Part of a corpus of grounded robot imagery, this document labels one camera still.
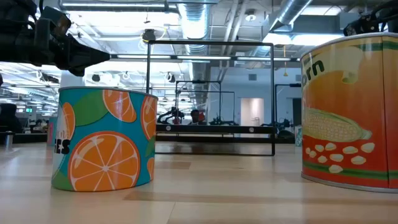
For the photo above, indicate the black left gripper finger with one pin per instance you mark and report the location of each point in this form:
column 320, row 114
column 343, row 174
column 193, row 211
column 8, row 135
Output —
column 87, row 56

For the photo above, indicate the small teal pink corn can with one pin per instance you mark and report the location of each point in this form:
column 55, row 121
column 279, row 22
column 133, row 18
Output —
column 51, row 130

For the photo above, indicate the teal oranges print can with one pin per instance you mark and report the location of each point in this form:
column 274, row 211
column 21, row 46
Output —
column 102, row 140

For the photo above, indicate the large orange corn can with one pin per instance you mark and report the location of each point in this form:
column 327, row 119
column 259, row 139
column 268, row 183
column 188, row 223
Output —
column 348, row 118

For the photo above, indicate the long ceiling light strip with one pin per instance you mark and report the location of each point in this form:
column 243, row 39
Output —
column 143, row 56
column 264, row 58
column 203, row 57

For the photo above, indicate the green exit sign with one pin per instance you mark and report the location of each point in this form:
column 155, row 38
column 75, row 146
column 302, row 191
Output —
column 29, row 110

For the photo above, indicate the black ceiling-mounted device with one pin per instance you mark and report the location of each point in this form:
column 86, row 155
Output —
column 149, row 35

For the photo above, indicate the yellow hanging pendant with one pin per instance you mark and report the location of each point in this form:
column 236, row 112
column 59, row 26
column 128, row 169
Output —
column 285, row 73

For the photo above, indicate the person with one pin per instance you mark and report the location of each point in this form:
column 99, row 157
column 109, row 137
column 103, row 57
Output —
column 195, row 115

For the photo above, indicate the red background object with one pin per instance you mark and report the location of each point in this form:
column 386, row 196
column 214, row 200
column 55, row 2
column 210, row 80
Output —
column 202, row 117

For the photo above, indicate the small teal carrot can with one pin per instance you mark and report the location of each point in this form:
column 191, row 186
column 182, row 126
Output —
column 298, row 137

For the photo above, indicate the white door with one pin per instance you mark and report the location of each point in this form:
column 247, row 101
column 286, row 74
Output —
column 252, row 112

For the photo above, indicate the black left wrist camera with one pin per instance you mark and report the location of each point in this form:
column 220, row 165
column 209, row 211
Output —
column 53, row 21

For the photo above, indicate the silver metal post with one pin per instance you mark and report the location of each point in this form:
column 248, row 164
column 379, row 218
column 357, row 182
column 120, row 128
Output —
column 9, row 140

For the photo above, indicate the silver ventilation duct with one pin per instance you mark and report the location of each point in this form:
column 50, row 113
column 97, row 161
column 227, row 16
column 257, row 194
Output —
column 194, row 21
column 289, row 12

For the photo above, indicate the black background rig frame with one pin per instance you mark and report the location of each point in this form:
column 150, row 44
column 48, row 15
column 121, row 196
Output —
column 289, row 85
column 199, row 81

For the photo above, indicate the black metal frame shelf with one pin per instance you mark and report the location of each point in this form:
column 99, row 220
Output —
column 214, row 129

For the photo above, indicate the wall vent grille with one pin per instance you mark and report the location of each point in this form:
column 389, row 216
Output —
column 252, row 77

